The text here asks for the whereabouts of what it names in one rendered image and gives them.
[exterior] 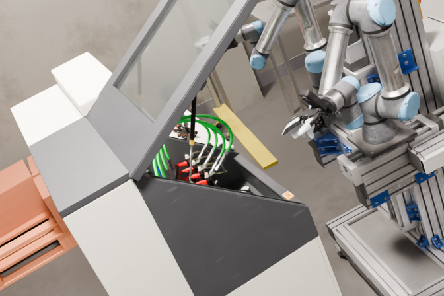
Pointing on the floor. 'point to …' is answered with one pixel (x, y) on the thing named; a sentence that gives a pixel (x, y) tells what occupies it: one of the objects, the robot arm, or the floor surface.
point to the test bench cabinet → (295, 275)
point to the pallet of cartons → (28, 221)
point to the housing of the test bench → (98, 199)
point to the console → (82, 80)
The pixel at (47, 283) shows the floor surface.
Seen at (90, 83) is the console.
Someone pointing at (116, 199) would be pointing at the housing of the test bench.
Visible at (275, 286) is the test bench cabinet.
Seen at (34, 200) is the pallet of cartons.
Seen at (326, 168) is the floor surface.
